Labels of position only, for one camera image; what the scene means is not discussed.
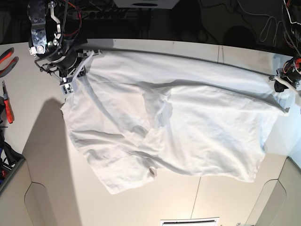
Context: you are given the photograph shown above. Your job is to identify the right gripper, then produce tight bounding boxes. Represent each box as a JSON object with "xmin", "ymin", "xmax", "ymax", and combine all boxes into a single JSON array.
[{"xmin": 34, "ymin": 49, "xmax": 102, "ymax": 85}]

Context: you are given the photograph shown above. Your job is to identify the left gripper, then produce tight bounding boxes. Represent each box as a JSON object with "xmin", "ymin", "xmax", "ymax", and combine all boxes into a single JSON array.
[{"xmin": 269, "ymin": 58, "xmax": 301, "ymax": 94}]

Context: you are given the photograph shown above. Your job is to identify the white t-shirt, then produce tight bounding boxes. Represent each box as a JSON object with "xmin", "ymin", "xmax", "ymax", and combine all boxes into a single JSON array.
[{"xmin": 61, "ymin": 51, "xmax": 289, "ymax": 194}]

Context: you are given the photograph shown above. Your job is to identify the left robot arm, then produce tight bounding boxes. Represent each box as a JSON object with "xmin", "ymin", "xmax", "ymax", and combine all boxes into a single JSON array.
[{"xmin": 269, "ymin": 0, "xmax": 301, "ymax": 95}]

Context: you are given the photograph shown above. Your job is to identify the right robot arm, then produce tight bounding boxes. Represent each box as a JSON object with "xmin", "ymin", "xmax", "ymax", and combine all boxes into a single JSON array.
[{"xmin": 27, "ymin": 0, "xmax": 101, "ymax": 94}]

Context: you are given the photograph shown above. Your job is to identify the red grey pliers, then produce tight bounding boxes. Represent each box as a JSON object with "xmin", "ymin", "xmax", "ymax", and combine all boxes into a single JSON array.
[{"xmin": 0, "ymin": 46, "xmax": 19, "ymax": 78}]

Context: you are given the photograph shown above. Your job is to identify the grey bin left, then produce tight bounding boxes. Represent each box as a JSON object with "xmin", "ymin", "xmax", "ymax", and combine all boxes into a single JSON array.
[{"xmin": 0, "ymin": 126, "xmax": 25, "ymax": 194}]

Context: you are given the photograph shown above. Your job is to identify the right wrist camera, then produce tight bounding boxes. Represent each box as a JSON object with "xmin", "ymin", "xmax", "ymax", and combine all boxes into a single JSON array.
[{"xmin": 60, "ymin": 81, "xmax": 78, "ymax": 96}]

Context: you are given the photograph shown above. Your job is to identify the white coiled cable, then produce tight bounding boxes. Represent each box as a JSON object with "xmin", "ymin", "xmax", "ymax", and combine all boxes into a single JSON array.
[{"xmin": 258, "ymin": 15, "xmax": 286, "ymax": 45}]

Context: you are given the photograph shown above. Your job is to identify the red handled screwdriver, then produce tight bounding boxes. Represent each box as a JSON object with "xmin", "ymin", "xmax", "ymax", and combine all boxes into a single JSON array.
[{"xmin": 2, "ymin": 81, "xmax": 14, "ymax": 124}]

